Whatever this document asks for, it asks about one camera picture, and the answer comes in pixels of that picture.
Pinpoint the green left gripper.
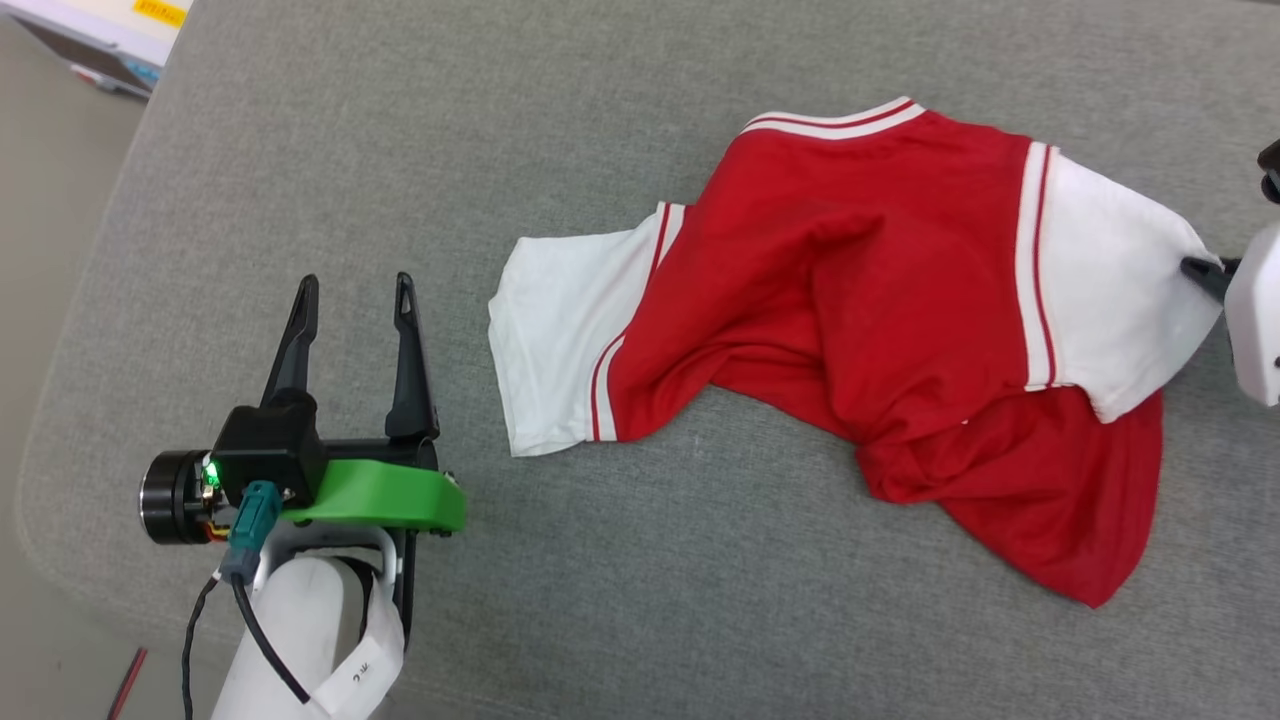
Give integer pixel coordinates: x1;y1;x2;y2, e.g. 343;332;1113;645
262;272;468;534

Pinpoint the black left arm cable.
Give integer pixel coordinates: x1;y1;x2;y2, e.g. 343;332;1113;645
181;480;313;720

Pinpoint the red and white shirt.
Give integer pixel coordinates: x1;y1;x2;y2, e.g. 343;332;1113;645
487;95;1226;609

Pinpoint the red floor strip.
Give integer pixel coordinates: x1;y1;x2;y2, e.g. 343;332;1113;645
107;647;149;720

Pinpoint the white cable label tag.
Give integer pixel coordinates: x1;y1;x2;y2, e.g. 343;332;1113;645
305;598;407;720

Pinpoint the white equipment box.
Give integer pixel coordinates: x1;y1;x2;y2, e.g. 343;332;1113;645
0;0;193;101

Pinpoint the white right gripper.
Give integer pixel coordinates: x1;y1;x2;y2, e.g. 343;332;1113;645
1180;222;1280;406

